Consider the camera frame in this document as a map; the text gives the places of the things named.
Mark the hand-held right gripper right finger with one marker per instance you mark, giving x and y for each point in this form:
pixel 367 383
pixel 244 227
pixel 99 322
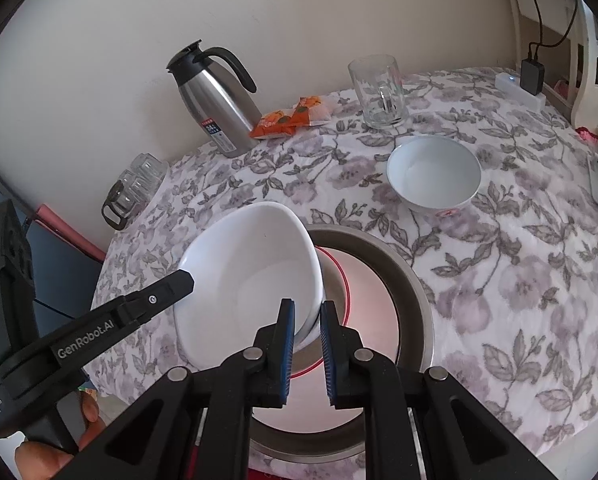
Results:
pixel 329 350

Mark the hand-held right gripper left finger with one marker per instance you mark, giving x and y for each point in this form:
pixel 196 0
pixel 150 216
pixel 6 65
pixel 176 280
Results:
pixel 286 345

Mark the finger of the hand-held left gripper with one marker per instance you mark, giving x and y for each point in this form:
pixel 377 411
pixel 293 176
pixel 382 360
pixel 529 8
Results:
pixel 164 292

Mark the plain pale bowl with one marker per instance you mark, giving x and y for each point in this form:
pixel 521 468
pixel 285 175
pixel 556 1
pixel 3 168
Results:
pixel 259 260

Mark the stainless steel basin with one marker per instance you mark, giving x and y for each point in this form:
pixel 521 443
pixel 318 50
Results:
pixel 411 300

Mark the person's left hand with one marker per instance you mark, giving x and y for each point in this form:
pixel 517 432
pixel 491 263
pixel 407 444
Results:
pixel 44 465

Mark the black cup holder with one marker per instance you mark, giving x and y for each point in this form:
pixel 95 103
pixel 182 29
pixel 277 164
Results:
pixel 111 215

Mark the blue cabinet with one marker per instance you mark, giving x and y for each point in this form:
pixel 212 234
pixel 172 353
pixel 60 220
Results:
pixel 64 280

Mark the small glass tumbler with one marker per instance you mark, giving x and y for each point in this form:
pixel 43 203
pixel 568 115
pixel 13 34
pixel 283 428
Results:
pixel 149 170
pixel 129 192

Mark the pink board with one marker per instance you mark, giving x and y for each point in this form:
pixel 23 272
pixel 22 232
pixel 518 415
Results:
pixel 69 232

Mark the floral tablecloth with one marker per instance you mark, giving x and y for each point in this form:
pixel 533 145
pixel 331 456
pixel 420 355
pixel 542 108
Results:
pixel 479 285

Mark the stainless steel thermos jug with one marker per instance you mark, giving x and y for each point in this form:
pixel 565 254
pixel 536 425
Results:
pixel 214 105

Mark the white bowl with red print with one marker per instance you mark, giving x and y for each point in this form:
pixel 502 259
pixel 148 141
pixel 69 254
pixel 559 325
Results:
pixel 429 170

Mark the white and orange snack packet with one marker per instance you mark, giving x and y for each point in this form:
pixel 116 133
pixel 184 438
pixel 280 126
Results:
pixel 314 110

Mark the clear glass mug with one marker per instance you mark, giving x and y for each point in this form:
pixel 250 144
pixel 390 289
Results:
pixel 379 100

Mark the white power strip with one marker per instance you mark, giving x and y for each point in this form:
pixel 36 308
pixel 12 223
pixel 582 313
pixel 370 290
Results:
pixel 509 85

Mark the pink toy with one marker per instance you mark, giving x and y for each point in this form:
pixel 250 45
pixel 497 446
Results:
pixel 586 135

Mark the black charger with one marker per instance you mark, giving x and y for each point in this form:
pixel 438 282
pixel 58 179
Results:
pixel 533 77

